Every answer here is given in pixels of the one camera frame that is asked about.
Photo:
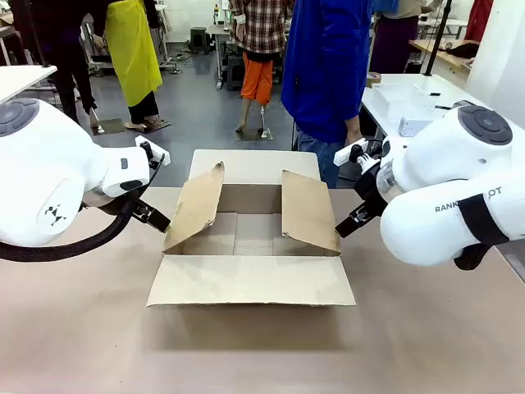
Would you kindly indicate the black marker pen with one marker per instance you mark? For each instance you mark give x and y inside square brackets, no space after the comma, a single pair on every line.
[435,94]

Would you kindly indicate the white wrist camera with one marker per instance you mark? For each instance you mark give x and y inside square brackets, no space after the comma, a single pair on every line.
[346,155]
[161,156]

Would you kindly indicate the wooden top table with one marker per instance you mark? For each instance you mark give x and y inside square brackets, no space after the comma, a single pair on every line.
[435,51]

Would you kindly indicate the person in blue jacket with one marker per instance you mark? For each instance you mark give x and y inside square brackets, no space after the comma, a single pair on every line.
[324,61]

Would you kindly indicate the brown tape roll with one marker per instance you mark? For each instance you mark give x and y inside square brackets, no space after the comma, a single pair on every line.
[372,80]

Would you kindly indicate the person in purple skirt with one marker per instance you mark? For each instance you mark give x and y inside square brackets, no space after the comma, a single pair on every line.
[393,41]

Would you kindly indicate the plaid shirt orange shorts mannequin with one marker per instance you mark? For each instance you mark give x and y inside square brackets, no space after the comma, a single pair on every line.
[258,24]

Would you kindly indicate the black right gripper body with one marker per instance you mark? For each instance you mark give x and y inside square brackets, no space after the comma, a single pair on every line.
[374,191]

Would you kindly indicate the white work table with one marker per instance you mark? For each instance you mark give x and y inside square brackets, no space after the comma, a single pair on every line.
[410,98]

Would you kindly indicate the black vertical stand pole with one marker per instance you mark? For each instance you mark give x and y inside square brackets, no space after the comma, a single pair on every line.
[436,41]

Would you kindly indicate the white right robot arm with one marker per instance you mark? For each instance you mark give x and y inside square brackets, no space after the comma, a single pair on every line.
[430,172]

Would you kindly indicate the dark grey stool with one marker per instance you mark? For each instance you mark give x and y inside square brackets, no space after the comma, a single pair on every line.
[236,74]

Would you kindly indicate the person in yellow apron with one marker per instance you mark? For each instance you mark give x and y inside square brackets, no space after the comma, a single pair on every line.
[131,49]

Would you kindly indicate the white power strip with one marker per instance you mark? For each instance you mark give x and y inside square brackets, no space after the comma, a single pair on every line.
[414,126]

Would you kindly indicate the red hanging cloth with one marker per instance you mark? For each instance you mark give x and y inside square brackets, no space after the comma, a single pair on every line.
[480,18]

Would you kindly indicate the white table with rounded edge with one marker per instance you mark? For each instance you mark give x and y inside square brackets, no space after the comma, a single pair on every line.
[20,80]

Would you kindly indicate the brown cardboard box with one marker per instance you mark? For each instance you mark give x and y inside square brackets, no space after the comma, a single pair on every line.
[246,283]

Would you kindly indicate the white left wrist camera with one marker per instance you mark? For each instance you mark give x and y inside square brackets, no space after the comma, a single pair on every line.
[161,156]

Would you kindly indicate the white background desk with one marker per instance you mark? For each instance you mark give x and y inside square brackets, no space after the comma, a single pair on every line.
[221,30]

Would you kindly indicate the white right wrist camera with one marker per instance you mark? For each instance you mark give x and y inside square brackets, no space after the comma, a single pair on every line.
[346,155]

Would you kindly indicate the black plastic stool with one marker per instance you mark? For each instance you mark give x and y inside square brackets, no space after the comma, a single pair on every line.
[199,39]

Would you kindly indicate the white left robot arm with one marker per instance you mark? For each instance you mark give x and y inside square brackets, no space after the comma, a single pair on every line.
[41,172]

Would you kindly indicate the person's left hand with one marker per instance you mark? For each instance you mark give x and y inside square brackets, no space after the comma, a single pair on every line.
[354,132]

